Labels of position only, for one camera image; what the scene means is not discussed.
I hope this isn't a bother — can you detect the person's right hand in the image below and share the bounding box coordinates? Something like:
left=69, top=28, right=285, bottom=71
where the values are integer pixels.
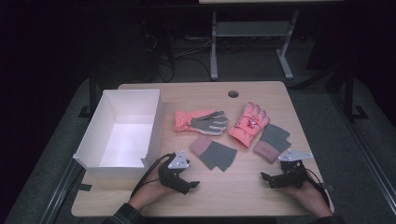
left=279, top=181, right=334, bottom=217

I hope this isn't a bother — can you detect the hand-held gripper black cable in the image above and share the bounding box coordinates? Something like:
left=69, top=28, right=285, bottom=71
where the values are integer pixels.
left=303, top=167, right=331, bottom=208
left=130, top=153, right=176, bottom=199

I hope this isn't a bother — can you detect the left hand-held gripper black cable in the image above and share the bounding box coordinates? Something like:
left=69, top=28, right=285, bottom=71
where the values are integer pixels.
left=130, top=153, right=176, bottom=199

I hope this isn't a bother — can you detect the pink ski glove red print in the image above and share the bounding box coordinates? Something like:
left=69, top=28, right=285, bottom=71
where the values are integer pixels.
left=228, top=101, right=271, bottom=149

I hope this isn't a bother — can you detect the metal floor rail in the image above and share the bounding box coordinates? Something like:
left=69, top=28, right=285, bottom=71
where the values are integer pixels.
left=330, top=92, right=396, bottom=217
left=39, top=160, right=86, bottom=224

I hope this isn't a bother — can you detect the right hand-held gripper black cable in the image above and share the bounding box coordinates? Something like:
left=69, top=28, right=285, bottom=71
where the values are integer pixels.
left=303, top=167, right=331, bottom=208

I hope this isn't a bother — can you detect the bundle of floor cables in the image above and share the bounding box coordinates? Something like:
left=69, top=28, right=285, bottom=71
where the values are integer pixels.
left=141, top=32, right=213, bottom=83

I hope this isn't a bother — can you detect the grey knit glove pink cuff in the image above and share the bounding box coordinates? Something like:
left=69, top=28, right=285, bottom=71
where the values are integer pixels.
left=189, top=134, right=238, bottom=173
left=252, top=123, right=292, bottom=165

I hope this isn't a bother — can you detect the pink ski glove grey palm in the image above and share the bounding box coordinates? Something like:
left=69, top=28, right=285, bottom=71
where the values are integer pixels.
left=173, top=109, right=230, bottom=137

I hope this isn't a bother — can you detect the person's left hand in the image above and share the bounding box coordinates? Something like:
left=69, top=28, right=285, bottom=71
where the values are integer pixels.
left=128, top=169, right=179, bottom=213

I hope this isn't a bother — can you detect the black metal stand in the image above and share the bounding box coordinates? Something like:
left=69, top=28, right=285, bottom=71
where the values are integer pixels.
left=78, top=66, right=101, bottom=119
left=341, top=62, right=370, bottom=121

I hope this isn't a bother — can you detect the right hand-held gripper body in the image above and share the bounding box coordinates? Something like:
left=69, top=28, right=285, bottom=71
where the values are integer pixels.
left=270, top=148, right=314, bottom=189

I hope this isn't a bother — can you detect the white box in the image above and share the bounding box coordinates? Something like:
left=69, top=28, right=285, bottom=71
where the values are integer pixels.
left=72, top=89, right=166, bottom=181

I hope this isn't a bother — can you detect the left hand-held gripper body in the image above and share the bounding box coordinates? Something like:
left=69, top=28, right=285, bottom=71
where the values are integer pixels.
left=157, top=150, right=191, bottom=189

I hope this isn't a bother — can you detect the white metal framed desk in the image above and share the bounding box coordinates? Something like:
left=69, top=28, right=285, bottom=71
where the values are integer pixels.
left=198, top=0, right=345, bottom=81

